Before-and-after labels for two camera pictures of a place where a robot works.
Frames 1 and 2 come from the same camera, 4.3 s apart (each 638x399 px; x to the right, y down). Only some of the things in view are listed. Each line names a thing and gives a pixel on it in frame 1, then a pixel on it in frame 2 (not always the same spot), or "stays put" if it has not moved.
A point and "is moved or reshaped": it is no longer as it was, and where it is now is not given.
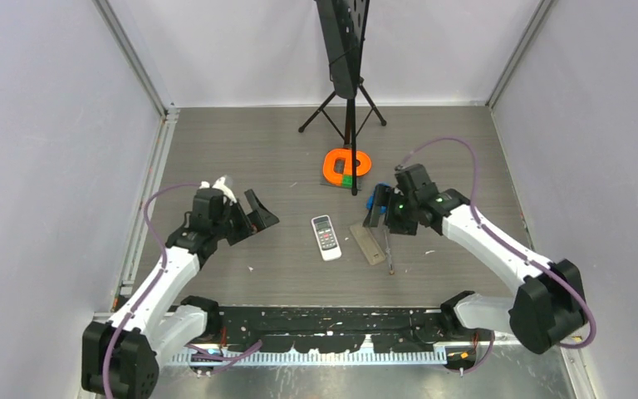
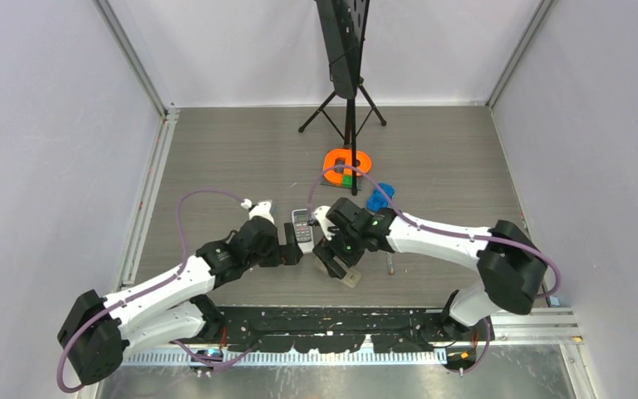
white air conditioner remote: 326,237 is moved or reshaped
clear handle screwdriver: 391,270 stays put
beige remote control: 369,243 is moved or reshaped
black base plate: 331,329 stays put
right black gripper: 385,198 -> 326,253
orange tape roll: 345,179 stays put
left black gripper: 259,217 -> 292,252
